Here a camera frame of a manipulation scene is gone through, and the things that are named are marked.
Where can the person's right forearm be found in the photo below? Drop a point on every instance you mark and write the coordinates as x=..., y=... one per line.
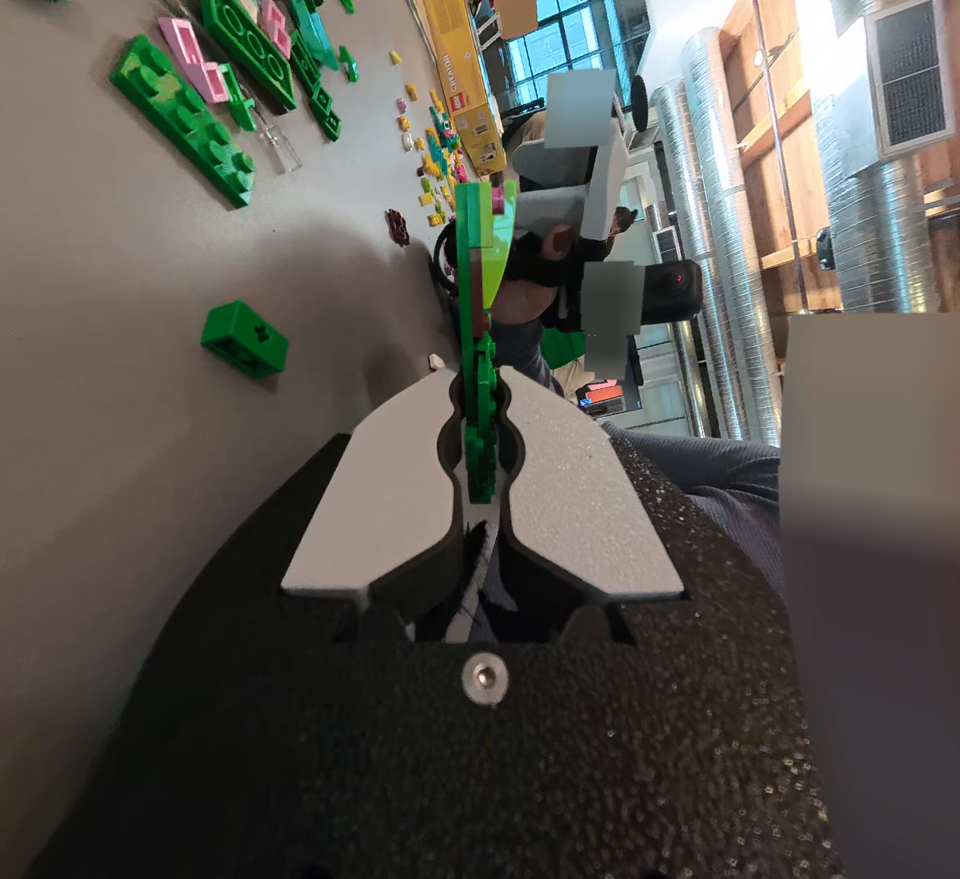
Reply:
x=525, y=354

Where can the ribbed silver ventilation duct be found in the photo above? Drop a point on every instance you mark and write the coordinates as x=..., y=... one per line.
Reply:
x=720, y=219

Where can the person's right hand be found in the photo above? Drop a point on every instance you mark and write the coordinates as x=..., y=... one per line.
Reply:
x=528, y=294

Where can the small colourful lego pieces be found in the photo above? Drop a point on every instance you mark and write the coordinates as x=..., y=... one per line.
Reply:
x=428, y=144

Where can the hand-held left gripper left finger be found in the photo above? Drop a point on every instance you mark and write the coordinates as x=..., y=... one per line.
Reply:
x=368, y=519

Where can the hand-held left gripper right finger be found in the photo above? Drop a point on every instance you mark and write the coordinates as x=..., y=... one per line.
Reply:
x=593, y=519

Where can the green holed lego brick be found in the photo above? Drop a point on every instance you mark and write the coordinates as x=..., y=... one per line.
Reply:
x=245, y=338

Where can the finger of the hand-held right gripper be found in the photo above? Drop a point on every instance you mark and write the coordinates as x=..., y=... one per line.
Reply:
x=570, y=216
x=563, y=171

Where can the cluster of green lego parts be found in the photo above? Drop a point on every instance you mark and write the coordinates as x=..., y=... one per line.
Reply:
x=210, y=39

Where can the large silver ventilation duct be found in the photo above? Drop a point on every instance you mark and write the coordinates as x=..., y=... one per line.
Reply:
x=870, y=144

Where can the brown lego brick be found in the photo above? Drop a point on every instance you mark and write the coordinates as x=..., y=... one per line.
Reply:
x=398, y=227

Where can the clear lego piece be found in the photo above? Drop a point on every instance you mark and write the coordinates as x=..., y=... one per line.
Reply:
x=275, y=144

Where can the yellow lego box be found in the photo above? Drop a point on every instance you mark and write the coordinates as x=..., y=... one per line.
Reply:
x=458, y=54

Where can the green lego plate assembly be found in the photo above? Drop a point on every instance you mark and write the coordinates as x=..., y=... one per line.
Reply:
x=480, y=354

